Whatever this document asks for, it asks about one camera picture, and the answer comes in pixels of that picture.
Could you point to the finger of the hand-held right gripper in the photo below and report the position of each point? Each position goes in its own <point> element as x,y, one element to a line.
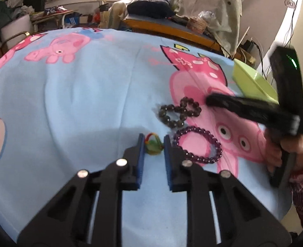
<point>272,121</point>
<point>239,102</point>

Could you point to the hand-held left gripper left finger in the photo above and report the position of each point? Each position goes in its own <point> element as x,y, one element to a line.
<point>140,159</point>

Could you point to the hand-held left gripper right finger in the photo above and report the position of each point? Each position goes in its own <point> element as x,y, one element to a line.
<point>167,164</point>

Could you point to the green plastic basket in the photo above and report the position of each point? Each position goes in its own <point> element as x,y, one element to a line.
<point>252,82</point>

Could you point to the person's right hand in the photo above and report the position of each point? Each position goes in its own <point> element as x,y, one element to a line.
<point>299,146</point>

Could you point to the cream power strip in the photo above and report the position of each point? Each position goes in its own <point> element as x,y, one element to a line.
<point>248,58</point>

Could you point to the black power adapter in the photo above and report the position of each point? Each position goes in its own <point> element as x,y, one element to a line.
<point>250,45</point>

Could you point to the blue cartoon printed bedsheet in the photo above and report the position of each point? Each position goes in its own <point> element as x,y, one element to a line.
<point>89,95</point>

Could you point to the suction cup hook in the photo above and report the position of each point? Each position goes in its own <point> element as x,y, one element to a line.
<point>290,2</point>

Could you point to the wicker basket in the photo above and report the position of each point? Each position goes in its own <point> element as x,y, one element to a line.
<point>196,25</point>

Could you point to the clear plastic bag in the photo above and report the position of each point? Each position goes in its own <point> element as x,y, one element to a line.
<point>207,15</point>

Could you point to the pale dotted cloth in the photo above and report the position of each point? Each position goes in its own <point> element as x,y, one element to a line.
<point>213,5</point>

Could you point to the wooden table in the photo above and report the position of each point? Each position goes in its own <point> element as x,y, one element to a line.
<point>167,30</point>

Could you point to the black cloth bundle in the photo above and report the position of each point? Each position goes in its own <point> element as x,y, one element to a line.
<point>151,9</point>

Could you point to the blue striped shoe box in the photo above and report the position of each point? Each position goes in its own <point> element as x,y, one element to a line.
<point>72,22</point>

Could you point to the small folding table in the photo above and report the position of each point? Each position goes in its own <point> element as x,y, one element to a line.
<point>53,14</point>

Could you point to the white storage box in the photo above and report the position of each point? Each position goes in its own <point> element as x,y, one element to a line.
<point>16,28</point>

